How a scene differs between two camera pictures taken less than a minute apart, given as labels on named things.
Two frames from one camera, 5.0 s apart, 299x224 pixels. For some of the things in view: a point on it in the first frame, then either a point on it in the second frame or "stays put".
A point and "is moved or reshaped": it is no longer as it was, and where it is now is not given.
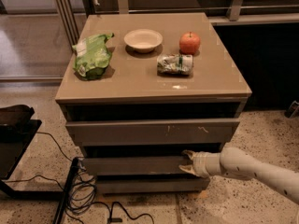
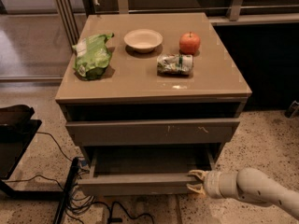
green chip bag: [92, 56] stays put
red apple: [190, 43] stays put
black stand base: [17, 132] stays put
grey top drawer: [153, 133] stays put
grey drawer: [135, 165] is moved or reshaped
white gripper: [202, 164] -> [212, 184]
